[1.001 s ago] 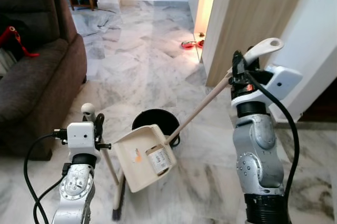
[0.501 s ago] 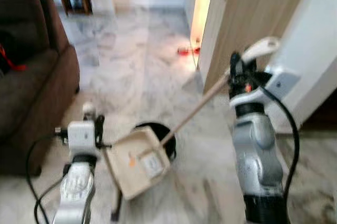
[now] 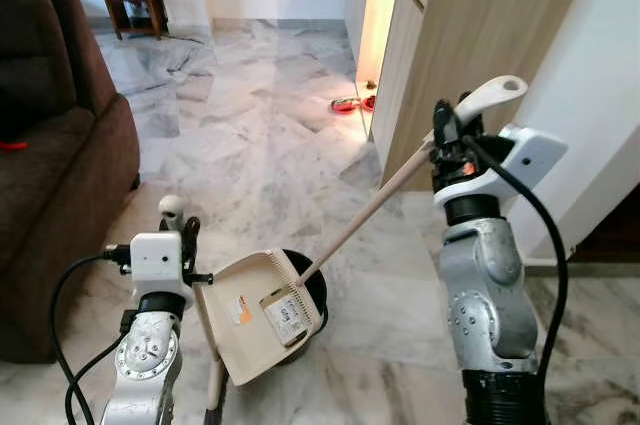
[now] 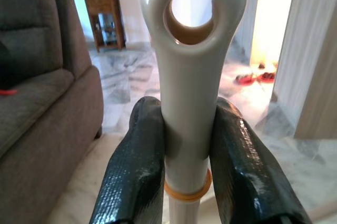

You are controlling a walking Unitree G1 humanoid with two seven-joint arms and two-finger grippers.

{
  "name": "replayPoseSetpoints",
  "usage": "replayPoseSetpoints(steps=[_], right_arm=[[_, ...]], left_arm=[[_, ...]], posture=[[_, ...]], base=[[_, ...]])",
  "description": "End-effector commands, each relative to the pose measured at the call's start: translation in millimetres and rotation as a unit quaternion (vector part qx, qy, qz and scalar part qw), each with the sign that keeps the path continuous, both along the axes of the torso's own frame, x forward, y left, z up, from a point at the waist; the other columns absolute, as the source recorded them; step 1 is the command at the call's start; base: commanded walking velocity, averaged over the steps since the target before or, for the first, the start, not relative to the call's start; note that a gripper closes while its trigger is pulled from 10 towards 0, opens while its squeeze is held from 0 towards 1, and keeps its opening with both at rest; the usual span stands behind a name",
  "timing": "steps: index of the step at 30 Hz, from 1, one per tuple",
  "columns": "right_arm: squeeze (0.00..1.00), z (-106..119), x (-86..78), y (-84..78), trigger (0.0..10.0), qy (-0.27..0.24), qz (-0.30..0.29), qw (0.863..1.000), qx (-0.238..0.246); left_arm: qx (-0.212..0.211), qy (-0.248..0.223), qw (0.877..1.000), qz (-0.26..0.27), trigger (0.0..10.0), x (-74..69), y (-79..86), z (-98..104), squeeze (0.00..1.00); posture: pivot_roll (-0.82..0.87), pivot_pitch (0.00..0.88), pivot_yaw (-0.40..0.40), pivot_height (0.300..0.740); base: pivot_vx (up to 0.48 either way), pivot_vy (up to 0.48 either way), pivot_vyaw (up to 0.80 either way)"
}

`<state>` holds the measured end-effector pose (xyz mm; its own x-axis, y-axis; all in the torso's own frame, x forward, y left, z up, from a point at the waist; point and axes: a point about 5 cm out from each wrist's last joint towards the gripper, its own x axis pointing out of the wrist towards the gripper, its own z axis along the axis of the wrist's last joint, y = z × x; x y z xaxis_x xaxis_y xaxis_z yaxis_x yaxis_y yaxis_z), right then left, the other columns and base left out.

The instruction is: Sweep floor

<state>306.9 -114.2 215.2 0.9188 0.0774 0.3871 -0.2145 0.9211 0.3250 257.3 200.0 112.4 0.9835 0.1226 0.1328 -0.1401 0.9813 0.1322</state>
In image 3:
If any beige dustpan with wooden handle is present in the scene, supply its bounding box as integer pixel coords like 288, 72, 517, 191
192, 74, 529, 387

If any light wood cabinet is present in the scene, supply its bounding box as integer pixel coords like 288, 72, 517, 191
358, 0, 601, 191

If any black plastic bucket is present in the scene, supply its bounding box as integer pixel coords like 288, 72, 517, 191
270, 248, 330, 364

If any dark brown fabric sofa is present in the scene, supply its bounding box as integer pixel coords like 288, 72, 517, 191
0, 0, 141, 364

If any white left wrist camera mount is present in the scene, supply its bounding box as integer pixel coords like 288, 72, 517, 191
131, 232, 185, 291

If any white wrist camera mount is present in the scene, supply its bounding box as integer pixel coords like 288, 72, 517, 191
131, 232, 185, 291
435, 125, 568, 211

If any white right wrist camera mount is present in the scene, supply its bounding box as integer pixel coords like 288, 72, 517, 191
435, 125, 568, 211

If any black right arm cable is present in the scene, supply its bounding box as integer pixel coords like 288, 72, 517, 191
462, 135, 570, 378

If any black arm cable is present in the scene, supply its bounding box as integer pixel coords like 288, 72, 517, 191
50, 245, 136, 425
462, 135, 570, 378

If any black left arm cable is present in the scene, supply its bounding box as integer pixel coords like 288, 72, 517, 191
50, 245, 136, 425

